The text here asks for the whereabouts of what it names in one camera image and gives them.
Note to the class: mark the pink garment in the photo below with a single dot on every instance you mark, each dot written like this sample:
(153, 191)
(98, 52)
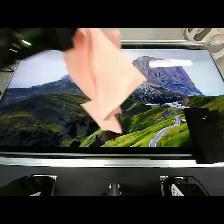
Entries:
(100, 73)

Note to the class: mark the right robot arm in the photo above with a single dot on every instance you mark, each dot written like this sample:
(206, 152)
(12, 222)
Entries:
(180, 188)

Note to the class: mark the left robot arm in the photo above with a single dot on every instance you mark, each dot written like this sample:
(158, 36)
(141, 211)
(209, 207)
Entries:
(40, 38)

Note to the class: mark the silver frame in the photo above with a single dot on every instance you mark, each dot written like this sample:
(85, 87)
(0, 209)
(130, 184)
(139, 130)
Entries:
(100, 162)

